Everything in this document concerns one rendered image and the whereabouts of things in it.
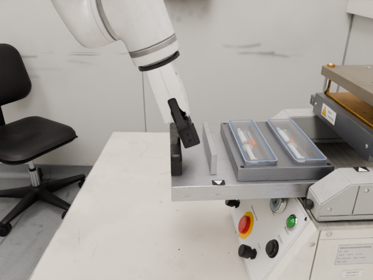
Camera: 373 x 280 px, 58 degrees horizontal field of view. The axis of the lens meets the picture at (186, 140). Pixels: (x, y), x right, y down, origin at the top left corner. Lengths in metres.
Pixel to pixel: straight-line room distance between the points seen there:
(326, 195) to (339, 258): 0.12
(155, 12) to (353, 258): 0.52
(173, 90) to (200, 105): 1.59
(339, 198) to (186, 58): 1.61
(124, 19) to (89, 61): 1.63
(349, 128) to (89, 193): 0.66
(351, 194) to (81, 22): 0.49
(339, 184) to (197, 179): 0.23
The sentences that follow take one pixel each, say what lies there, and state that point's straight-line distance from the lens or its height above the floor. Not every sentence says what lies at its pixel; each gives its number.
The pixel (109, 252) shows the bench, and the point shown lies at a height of 0.75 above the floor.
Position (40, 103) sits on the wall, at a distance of 2.37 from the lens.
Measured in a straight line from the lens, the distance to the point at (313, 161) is 0.61.
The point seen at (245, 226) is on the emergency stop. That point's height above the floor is 0.80.
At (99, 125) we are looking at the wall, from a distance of 2.29.
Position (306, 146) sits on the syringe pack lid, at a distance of 0.65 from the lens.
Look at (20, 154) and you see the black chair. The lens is 1.89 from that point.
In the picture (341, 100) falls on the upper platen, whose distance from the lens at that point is 0.74.
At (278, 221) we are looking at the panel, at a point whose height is 0.87.
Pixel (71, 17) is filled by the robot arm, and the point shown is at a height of 1.23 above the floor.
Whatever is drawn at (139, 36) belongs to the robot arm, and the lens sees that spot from 0.54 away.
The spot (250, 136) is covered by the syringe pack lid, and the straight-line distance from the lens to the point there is 0.66.
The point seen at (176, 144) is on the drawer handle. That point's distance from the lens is 0.60.
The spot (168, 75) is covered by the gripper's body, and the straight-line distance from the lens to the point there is 0.55.
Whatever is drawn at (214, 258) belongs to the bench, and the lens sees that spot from 0.75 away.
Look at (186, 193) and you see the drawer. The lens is 0.57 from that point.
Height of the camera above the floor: 1.28
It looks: 26 degrees down
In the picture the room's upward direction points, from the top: straight up
